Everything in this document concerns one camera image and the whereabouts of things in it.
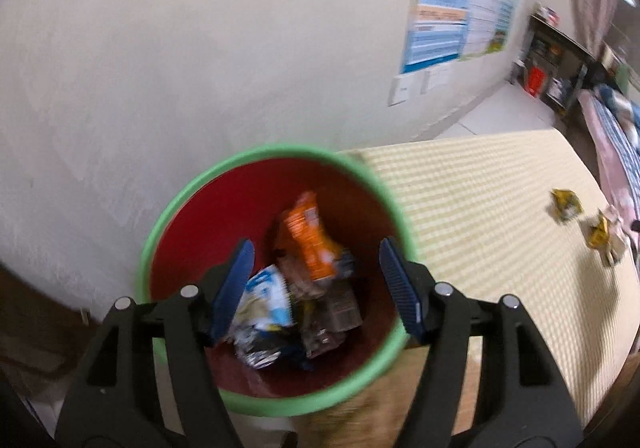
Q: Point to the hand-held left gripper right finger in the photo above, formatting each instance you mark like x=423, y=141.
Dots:
x=400, y=288

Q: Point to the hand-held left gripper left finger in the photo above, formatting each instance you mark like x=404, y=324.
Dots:
x=232, y=288

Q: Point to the blue white snack wrapper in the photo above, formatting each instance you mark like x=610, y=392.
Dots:
x=267, y=300

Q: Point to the clear wrapper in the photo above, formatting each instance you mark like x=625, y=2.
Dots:
x=337, y=313

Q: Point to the brown barcode wrapper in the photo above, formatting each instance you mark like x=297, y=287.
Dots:
x=300, y=280

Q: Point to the green rimmed red bin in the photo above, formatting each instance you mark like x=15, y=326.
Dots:
x=235, y=208

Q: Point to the orange snack wrapper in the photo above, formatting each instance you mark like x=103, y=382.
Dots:
x=305, y=240

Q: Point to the checkered mattress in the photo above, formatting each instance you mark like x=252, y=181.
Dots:
x=475, y=208

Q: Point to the yellow black candy wrapper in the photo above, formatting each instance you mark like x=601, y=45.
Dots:
x=597, y=230
x=565, y=203

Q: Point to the dark wooden furniture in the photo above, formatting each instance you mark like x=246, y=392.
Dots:
x=30, y=328

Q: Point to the crumpled beige wrapper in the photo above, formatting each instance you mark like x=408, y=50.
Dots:
x=616, y=248

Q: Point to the small red bin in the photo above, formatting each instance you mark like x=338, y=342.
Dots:
x=535, y=82

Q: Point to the blue plaid bedding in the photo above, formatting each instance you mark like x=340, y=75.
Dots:
x=617, y=128

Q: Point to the dark shelf cabinet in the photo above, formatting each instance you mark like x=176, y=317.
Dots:
x=555, y=43

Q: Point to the white wall switch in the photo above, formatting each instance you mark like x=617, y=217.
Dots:
x=401, y=90

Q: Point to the white wall socket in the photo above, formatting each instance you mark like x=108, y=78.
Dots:
x=426, y=82

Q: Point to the colourful banded wall poster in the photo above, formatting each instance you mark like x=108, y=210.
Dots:
x=440, y=3

